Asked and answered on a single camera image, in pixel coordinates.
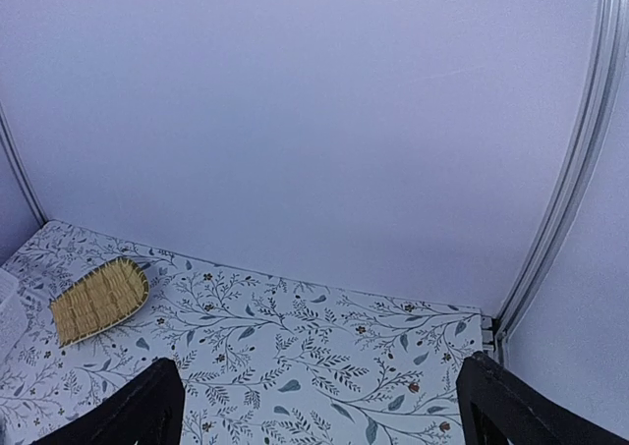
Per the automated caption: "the floral patterned table mat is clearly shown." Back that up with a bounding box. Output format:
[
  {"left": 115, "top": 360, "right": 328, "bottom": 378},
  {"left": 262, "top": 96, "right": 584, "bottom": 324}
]
[{"left": 1, "top": 222, "right": 482, "bottom": 444}]

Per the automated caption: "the woven bamboo tray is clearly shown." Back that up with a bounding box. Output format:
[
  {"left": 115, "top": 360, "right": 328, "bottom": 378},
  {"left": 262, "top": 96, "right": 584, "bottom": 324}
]
[{"left": 50, "top": 257, "right": 149, "bottom": 347}]

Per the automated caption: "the aluminium frame post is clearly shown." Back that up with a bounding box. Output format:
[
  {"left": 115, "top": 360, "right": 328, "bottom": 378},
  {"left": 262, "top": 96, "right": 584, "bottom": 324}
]
[
  {"left": 1, "top": 109, "right": 48, "bottom": 227},
  {"left": 487, "top": 0, "right": 628, "bottom": 362}
]

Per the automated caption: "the left aluminium frame post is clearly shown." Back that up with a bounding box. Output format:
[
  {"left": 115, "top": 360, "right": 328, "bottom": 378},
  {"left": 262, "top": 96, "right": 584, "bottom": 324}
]
[{"left": 1, "top": 109, "right": 48, "bottom": 227}]

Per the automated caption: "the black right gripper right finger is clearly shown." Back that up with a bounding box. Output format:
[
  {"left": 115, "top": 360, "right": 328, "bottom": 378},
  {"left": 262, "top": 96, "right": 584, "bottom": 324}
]
[{"left": 456, "top": 352, "right": 628, "bottom": 445}]

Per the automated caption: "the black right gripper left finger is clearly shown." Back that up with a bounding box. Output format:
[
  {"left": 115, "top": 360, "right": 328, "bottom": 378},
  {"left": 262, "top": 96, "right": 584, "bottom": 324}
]
[{"left": 36, "top": 358, "right": 185, "bottom": 445}]

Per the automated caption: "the white plastic mesh basket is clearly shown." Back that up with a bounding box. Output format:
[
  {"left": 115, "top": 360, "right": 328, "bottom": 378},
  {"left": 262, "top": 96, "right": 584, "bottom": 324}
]
[{"left": 0, "top": 269, "right": 29, "bottom": 362}]

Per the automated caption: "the right aluminium frame post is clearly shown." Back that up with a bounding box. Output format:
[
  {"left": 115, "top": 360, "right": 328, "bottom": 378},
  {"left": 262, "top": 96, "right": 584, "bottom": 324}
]
[{"left": 487, "top": 0, "right": 628, "bottom": 362}]

